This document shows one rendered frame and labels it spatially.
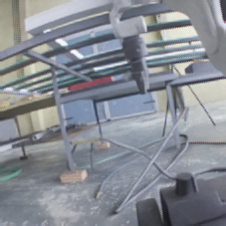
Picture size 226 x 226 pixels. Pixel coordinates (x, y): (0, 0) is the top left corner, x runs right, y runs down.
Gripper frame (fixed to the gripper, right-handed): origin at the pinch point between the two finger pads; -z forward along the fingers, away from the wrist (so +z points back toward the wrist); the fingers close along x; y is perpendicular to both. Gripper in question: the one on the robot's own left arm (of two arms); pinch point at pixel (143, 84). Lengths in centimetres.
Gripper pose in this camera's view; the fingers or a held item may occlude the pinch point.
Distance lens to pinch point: 73.3
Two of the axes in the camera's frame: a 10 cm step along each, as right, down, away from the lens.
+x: 2.7, -3.8, 8.9
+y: -9.3, 1.4, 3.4
